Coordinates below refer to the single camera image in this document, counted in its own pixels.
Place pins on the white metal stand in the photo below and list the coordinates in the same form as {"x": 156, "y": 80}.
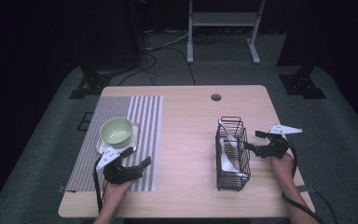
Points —
{"x": 223, "y": 18}

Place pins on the grey tape piece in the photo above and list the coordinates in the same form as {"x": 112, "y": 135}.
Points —
{"x": 62, "y": 188}
{"x": 303, "y": 188}

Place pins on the black stand base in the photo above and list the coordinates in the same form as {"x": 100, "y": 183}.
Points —
{"x": 90, "y": 84}
{"x": 303, "y": 84}

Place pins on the person's left hand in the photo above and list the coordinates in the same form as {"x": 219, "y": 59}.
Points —
{"x": 116, "y": 190}

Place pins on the person's right hand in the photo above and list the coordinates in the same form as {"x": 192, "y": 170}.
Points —
{"x": 282, "y": 166}

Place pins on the white square plate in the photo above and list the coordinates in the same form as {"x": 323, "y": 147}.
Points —
{"x": 135, "y": 137}

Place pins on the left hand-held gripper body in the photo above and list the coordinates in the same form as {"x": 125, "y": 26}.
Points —
{"x": 118, "y": 174}

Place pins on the green bowl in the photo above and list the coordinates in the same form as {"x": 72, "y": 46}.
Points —
{"x": 116, "y": 132}

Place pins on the grey striped placemat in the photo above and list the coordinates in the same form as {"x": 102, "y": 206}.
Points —
{"x": 149, "y": 130}

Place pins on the floor hatch frame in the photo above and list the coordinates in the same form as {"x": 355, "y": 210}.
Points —
{"x": 85, "y": 121}

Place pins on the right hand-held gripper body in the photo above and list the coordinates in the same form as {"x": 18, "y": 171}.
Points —
{"x": 275, "y": 146}

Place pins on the white ceramic spoon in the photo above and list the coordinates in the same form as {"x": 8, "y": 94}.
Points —
{"x": 231, "y": 169}
{"x": 228, "y": 133}
{"x": 223, "y": 151}

